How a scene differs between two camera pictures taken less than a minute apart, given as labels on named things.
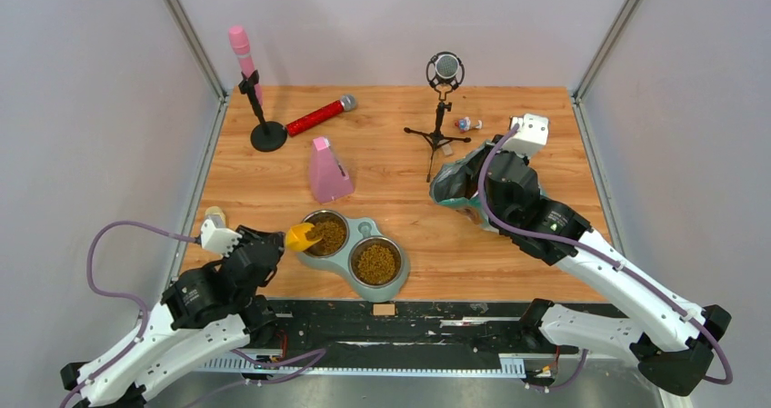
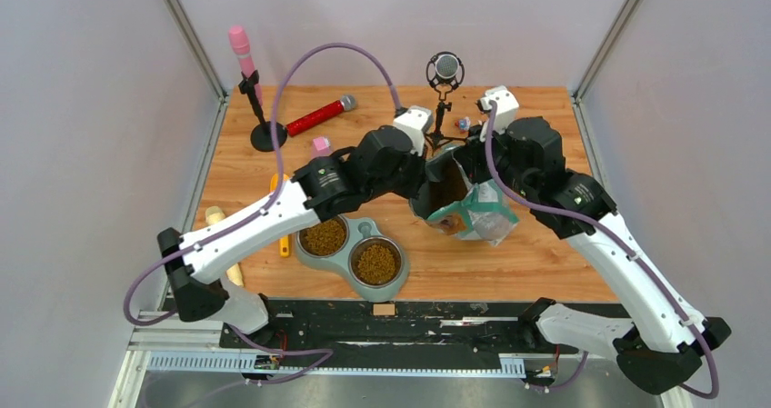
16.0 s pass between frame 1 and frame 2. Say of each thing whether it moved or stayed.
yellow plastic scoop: moved
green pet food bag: moved
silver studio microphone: stayed
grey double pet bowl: stayed
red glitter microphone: stayed
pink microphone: stayed
